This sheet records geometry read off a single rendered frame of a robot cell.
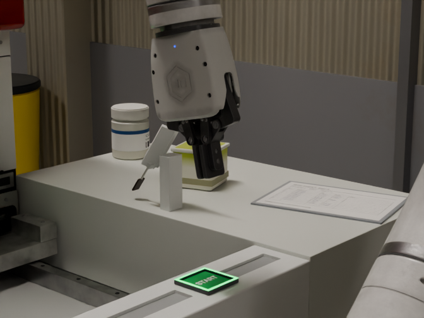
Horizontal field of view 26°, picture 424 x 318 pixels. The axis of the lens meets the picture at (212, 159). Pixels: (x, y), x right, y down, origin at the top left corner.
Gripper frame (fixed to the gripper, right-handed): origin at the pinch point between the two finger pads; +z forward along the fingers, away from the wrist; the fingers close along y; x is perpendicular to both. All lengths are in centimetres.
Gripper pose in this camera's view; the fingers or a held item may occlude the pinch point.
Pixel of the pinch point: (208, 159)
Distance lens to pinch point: 107.4
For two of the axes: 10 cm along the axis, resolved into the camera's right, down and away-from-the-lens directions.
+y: 7.4, -0.5, -6.8
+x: 6.6, -1.8, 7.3
